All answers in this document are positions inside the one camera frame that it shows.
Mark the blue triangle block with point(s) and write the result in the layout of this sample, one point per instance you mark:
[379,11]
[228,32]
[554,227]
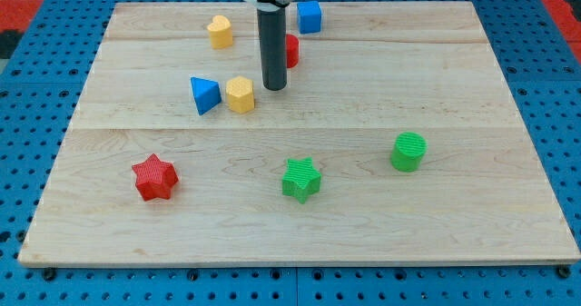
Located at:
[206,94]

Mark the red star block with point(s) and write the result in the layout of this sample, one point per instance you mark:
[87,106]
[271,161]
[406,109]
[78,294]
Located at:
[155,178]

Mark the yellow heart block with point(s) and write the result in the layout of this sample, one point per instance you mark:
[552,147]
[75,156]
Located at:
[220,32]

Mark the green star block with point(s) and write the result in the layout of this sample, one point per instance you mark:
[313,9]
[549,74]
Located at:
[301,179]

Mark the yellow hexagon block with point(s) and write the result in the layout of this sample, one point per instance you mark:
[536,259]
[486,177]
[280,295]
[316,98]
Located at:
[240,95]

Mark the green cylinder block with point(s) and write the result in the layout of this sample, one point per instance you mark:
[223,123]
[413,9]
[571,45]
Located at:
[408,152]

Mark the red cylinder block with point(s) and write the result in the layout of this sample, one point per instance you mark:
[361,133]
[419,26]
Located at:
[292,50]

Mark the wooden board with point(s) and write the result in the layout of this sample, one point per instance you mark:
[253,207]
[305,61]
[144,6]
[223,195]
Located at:
[375,70]

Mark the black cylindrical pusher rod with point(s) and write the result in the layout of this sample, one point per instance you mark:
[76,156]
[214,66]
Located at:
[272,40]

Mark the blue cube block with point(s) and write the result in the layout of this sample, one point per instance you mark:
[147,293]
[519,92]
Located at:
[309,17]

